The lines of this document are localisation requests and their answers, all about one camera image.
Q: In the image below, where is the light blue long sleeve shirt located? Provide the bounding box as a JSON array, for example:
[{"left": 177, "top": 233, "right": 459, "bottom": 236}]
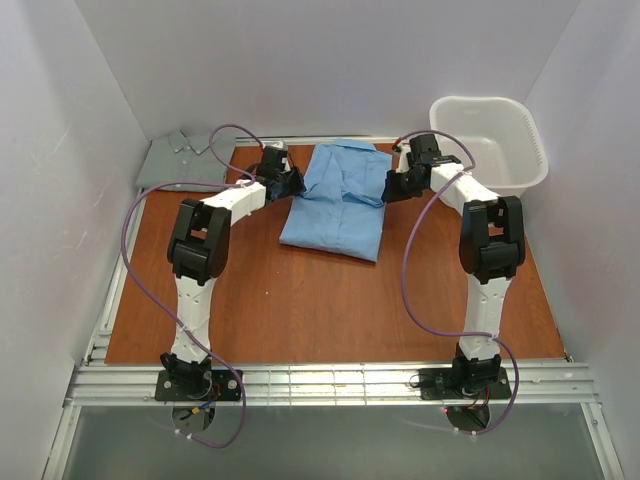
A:
[{"left": 279, "top": 139, "right": 392, "bottom": 263}]

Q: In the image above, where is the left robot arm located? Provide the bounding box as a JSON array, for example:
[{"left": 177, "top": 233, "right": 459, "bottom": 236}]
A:
[{"left": 161, "top": 141, "right": 305, "bottom": 397}]

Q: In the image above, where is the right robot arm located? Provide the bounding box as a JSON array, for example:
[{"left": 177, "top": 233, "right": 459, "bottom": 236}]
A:
[{"left": 382, "top": 130, "right": 526, "bottom": 398}]

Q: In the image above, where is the white plastic basket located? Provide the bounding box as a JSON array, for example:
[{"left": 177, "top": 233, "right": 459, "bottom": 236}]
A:
[{"left": 429, "top": 96, "right": 549, "bottom": 197}]

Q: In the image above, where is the folded grey shirt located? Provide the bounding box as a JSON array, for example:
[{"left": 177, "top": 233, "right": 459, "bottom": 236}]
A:
[{"left": 134, "top": 130, "right": 236, "bottom": 192}]

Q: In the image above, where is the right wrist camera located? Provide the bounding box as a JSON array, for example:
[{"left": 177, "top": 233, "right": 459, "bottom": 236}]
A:
[{"left": 392, "top": 138, "right": 411, "bottom": 173}]

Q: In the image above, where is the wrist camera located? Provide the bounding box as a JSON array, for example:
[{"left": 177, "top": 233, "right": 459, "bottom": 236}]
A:
[
  {"left": 392, "top": 138, "right": 411, "bottom": 173},
  {"left": 262, "top": 140, "right": 288, "bottom": 157}
]

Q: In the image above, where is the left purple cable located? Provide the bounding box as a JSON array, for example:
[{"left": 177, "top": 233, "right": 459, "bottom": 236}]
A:
[{"left": 122, "top": 123, "right": 250, "bottom": 449}]

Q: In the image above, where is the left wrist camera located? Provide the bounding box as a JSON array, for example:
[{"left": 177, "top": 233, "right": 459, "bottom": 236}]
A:
[{"left": 262, "top": 140, "right": 288, "bottom": 157}]

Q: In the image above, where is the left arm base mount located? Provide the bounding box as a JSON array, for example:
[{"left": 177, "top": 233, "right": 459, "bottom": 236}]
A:
[{"left": 154, "top": 369, "right": 242, "bottom": 402}]

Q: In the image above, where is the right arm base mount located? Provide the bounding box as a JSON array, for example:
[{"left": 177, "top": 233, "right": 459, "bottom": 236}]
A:
[{"left": 409, "top": 367, "right": 512, "bottom": 400}]

